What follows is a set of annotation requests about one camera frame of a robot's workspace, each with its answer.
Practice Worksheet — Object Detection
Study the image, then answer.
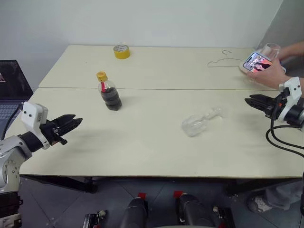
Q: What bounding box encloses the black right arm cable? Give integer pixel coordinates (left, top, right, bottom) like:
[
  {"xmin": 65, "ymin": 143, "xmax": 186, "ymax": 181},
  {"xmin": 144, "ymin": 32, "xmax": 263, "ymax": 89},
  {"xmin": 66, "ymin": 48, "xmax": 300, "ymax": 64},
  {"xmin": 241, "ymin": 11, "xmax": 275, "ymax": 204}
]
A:
[{"xmin": 265, "ymin": 91, "xmax": 304, "ymax": 158}]

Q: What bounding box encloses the yellow tape roll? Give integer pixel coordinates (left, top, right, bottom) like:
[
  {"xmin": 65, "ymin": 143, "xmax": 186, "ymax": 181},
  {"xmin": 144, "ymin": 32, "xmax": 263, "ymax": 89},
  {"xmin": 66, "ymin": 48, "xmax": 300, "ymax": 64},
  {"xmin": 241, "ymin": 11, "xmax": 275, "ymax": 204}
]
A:
[{"xmin": 113, "ymin": 44, "xmax": 131, "ymax": 60}]

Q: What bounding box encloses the person's right hand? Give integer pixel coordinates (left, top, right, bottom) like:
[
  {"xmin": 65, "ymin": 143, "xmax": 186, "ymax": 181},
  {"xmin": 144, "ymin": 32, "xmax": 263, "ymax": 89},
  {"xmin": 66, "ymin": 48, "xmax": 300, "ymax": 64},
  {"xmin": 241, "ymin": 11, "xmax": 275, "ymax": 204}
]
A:
[{"xmin": 276, "ymin": 47, "xmax": 293, "ymax": 60}]

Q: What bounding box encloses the dark grey laptop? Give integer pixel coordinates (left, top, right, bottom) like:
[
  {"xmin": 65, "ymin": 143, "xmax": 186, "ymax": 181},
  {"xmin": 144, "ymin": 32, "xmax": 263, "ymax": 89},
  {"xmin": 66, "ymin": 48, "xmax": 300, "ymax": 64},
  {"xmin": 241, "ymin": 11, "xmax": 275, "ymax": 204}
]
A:
[{"xmin": 0, "ymin": 59, "xmax": 34, "ymax": 124}]

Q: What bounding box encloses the person's left hand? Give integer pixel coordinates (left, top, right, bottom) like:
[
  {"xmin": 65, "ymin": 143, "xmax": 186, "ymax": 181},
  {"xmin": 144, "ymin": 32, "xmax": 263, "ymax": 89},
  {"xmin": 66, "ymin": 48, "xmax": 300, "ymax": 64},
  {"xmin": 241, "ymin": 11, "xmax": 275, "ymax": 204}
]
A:
[{"xmin": 244, "ymin": 59, "xmax": 288, "ymax": 91}]

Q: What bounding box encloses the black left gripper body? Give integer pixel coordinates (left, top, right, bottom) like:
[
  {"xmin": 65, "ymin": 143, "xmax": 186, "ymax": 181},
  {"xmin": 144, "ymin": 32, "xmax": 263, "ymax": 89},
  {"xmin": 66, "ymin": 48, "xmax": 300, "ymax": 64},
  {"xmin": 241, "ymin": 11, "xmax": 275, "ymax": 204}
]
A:
[{"xmin": 39, "ymin": 119, "xmax": 68, "ymax": 146}]

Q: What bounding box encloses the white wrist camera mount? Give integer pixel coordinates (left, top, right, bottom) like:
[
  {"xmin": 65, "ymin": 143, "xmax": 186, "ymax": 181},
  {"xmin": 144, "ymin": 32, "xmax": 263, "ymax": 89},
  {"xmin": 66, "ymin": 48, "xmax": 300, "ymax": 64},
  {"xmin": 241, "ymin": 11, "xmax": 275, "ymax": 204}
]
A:
[
  {"xmin": 20, "ymin": 101, "xmax": 51, "ymax": 150},
  {"xmin": 277, "ymin": 77, "xmax": 304, "ymax": 124}
]

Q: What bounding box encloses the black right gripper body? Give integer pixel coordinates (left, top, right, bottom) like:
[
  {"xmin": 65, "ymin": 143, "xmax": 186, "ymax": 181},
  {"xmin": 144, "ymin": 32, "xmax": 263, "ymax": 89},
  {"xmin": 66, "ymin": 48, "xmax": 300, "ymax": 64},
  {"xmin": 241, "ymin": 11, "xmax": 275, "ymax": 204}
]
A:
[{"xmin": 262, "ymin": 97, "xmax": 285, "ymax": 119}]

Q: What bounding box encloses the black ribbed block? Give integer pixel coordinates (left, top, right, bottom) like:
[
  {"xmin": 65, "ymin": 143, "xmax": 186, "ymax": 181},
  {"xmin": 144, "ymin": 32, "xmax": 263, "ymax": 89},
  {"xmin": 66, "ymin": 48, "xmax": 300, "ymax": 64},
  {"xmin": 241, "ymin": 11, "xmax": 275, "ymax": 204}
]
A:
[{"xmin": 0, "ymin": 191, "xmax": 23, "ymax": 228}]

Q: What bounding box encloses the black table leg frame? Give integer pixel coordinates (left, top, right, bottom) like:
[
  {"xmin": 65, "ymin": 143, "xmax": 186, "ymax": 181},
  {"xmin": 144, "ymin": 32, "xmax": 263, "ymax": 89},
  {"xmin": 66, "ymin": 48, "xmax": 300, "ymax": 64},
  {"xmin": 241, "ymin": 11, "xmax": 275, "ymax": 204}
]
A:
[
  {"xmin": 20, "ymin": 175, "xmax": 99, "ymax": 194},
  {"xmin": 224, "ymin": 177, "xmax": 304, "ymax": 197}
]

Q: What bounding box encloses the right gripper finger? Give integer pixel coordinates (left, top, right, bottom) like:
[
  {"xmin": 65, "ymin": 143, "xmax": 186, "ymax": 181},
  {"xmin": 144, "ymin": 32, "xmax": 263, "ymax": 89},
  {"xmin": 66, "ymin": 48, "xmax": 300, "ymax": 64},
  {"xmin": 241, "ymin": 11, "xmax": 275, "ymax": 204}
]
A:
[
  {"xmin": 248, "ymin": 94, "xmax": 274, "ymax": 102},
  {"xmin": 245, "ymin": 98, "xmax": 270, "ymax": 113}
]

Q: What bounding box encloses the black floor bracket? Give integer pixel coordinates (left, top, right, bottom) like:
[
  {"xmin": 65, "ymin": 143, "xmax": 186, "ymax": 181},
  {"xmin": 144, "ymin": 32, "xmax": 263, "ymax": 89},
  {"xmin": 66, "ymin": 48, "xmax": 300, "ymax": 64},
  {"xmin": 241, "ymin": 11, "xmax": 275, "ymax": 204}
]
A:
[
  {"xmin": 212, "ymin": 206, "xmax": 236, "ymax": 228},
  {"xmin": 84, "ymin": 209, "xmax": 107, "ymax": 228}
]

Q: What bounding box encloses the thin wire clothes hanger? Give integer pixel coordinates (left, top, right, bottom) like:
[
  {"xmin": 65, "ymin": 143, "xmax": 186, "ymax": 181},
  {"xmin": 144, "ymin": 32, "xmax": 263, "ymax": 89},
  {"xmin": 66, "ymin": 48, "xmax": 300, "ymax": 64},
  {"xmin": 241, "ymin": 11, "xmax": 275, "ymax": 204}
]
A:
[{"xmin": 207, "ymin": 50, "xmax": 244, "ymax": 69}]

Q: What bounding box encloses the smartphone with lit screen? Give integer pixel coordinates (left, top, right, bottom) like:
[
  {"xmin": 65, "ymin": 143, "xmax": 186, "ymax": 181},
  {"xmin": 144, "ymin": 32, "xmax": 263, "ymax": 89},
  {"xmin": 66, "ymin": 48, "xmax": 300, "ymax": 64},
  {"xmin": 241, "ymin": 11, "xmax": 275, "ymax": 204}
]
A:
[{"xmin": 242, "ymin": 51, "xmax": 273, "ymax": 74}]

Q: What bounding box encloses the grey sneaker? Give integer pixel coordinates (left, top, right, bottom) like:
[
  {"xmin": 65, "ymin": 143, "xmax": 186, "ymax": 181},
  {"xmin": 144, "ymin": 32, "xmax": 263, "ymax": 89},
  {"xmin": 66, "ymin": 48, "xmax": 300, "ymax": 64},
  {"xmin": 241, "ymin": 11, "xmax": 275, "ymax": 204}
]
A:
[{"xmin": 247, "ymin": 194, "xmax": 274, "ymax": 213}]

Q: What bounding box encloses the cola bottle yellow cap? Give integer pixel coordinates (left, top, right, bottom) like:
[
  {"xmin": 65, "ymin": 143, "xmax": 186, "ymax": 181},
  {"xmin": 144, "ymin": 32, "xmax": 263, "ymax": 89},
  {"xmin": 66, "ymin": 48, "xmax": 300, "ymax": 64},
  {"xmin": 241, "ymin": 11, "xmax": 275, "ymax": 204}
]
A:
[{"xmin": 97, "ymin": 79, "xmax": 123, "ymax": 112}]

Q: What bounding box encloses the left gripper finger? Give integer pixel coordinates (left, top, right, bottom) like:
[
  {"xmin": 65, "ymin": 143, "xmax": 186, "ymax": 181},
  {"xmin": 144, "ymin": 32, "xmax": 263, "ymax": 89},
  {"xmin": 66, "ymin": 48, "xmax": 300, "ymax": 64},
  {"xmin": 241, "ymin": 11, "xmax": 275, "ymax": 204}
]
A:
[
  {"xmin": 55, "ymin": 114, "xmax": 77, "ymax": 126},
  {"xmin": 58, "ymin": 117, "xmax": 84, "ymax": 136}
]

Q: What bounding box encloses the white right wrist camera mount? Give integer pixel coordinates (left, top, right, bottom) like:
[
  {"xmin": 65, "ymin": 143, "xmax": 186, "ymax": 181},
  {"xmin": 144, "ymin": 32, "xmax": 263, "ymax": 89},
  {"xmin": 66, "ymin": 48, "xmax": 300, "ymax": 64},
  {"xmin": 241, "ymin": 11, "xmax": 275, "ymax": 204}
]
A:
[{"xmin": 277, "ymin": 77, "xmax": 304, "ymax": 124}]

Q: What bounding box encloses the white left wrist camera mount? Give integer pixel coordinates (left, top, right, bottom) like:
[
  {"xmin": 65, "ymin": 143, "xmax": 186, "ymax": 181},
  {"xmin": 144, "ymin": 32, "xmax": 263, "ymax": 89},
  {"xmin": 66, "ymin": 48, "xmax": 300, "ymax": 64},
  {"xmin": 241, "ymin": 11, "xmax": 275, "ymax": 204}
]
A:
[{"xmin": 20, "ymin": 101, "xmax": 51, "ymax": 150}]

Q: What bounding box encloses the person's grey trouser leg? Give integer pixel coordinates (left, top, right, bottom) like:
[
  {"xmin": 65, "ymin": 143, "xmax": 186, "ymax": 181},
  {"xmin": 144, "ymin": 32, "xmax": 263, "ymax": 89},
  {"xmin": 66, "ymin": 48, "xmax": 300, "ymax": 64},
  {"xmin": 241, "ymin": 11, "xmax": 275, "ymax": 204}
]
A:
[{"xmin": 264, "ymin": 177, "xmax": 304, "ymax": 211}]

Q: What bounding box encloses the dark rounded shape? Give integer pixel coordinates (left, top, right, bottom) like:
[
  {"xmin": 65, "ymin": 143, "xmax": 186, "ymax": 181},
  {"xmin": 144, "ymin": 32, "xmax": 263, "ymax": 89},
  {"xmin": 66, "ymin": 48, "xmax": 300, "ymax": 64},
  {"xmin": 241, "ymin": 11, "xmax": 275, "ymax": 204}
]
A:
[
  {"xmin": 177, "ymin": 193, "xmax": 215, "ymax": 228},
  {"xmin": 118, "ymin": 197, "xmax": 149, "ymax": 228}
]

